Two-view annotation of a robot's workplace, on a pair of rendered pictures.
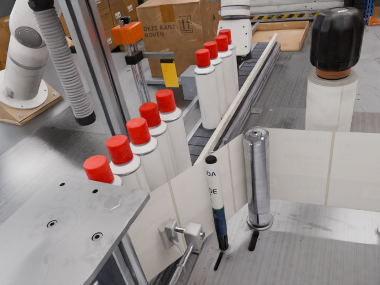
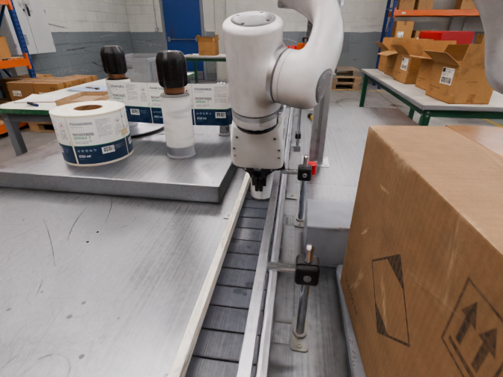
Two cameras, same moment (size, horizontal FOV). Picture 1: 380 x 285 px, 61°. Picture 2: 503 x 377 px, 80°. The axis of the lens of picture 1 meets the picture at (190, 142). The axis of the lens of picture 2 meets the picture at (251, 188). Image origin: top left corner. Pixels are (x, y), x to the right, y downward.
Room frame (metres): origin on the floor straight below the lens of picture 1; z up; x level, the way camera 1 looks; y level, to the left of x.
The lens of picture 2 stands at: (1.44, -0.39, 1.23)
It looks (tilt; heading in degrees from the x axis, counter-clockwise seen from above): 28 degrees down; 159
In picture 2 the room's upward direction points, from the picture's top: straight up
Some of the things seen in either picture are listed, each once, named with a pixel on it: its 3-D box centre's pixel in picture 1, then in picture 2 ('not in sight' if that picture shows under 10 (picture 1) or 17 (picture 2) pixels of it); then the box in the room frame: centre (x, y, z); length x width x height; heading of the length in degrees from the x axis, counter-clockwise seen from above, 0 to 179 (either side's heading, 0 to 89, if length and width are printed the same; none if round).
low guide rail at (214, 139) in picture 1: (240, 94); (246, 181); (0.83, -0.17, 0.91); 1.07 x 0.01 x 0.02; 151
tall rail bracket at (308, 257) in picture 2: not in sight; (287, 292); (1.18, -0.24, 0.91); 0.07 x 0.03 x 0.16; 61
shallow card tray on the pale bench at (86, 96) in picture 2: not in sight; (87, 98); (-0.92, -0.69, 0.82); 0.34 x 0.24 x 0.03; 157
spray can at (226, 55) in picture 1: (224, 74); not in sight; (0.82, -0.13, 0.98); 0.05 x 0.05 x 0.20
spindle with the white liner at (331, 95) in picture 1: (330, 92); (176, 106); (0.53, -0.28, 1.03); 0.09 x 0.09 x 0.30
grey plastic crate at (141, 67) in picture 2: not in sight; (141, 68); (-1.75, -0.29, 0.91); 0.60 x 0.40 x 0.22; 155
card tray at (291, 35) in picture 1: (275, 35); not in sight; (1.47, -0.48, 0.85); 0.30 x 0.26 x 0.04; 151
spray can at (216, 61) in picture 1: (214, 82); not in sight; (0.78, -0.09, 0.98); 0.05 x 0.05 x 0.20
